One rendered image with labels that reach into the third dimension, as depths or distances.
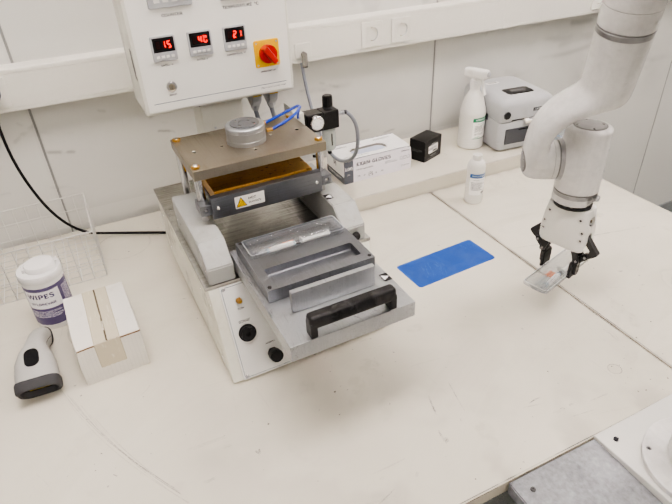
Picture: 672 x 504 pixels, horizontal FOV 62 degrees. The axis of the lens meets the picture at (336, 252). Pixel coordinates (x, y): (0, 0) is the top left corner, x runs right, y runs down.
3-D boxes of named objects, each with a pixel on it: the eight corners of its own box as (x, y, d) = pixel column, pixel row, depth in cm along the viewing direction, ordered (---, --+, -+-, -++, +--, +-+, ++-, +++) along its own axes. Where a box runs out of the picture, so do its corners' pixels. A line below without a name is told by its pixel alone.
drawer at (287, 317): (231, 267, 106) (225, 233, 102) (334, 236, 114) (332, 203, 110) (292, 366, 84) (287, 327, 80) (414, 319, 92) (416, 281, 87)
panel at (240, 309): (244, 380, 106) (217, 288, 102) (379, 328, 117) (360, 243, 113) (246, 383, 104) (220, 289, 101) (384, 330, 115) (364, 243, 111)
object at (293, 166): (194, 176, 120) (185, 135, 115) (288, 154, 128) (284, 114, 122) (217, 211, 107) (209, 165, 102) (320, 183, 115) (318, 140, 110)
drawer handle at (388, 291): (306, 332, 85) (304, 312, 82) (390, 301, 90) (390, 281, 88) (311, 340, 83) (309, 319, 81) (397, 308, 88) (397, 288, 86)
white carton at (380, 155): (326, 169, 172) (325, 147, 168) (391, 153, 180) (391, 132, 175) (344, 185, 163) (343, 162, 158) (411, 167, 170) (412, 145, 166)
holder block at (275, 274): (236, 254, 103) (235, 242, 102) (333, 225, 110) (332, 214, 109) (269, 303, 91) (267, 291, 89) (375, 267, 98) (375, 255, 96)
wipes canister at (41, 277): (37, 312, 126) (13, 258, 118) (77, 300, 129) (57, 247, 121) (38, 335, 120) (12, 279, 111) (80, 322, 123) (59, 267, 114)
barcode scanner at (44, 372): (20, 344, 117) (6, 315, 113) (60, 332, 120) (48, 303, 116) (21, 412, 102) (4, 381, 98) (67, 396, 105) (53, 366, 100)
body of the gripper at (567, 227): (607, 198, 111) (595, 245, 117) (560, 182, 117) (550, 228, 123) (588, 212, 107) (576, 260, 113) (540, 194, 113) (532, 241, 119)
